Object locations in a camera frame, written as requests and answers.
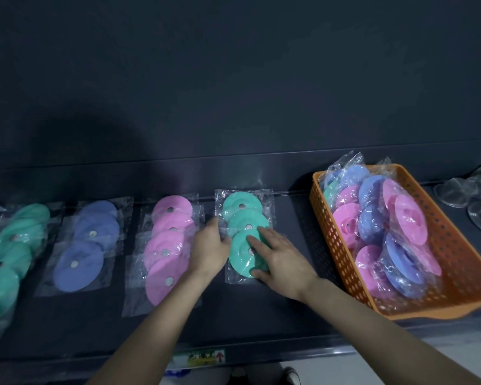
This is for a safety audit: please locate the pile of mixed disc packets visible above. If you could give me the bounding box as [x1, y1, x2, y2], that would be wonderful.
[322, 151, 444, 299]

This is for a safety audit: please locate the person's left forearm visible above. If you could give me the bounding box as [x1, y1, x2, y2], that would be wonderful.
[86, 268, 213, 385]

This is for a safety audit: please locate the shelf edge label sticker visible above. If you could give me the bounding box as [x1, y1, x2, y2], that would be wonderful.
[172, 349, 227, 368]

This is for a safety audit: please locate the pink silicone disc in bag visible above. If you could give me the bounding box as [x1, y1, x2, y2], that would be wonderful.
[144, 194, 205, 222]
[136, 230, 194, 270]
[142, 214, 203, 242]
[122, 254, 203, 318]

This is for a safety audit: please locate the person's left hand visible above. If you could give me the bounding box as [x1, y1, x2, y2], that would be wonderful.
[188, 215, 233, 278]

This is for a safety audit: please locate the person's right forearm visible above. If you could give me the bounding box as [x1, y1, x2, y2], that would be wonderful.
[298, 276, 481, 385]

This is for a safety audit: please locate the row of green disc packets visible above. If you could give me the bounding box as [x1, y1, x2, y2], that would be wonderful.
[0, 202, 65, 346]

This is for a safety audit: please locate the person's right hand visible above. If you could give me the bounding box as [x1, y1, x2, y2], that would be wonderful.
[246, 227, 320, 302]

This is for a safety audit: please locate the orange perforated plastic basket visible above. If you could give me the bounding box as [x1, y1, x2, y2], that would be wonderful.
[312, 163, 481, 321]

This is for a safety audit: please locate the green silicone disc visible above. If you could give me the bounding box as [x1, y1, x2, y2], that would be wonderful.
[220, 209, 274, 234]
[214, 189, 274, 221]
[224, 228, 274, 286]

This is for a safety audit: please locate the blue silicone disc in bag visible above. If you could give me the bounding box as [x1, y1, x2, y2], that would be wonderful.
[77, 199, 134, 226]
[34, 240, 119, 298]
[66, 214, 126, 254]

